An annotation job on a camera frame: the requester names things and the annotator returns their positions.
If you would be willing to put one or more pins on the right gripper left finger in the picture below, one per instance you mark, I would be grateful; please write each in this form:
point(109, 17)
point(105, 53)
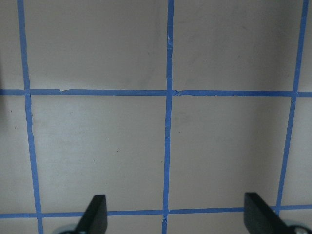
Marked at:
point(94, 219)

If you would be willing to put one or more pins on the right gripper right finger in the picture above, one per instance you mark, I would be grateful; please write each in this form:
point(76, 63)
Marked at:
point(259, 218)

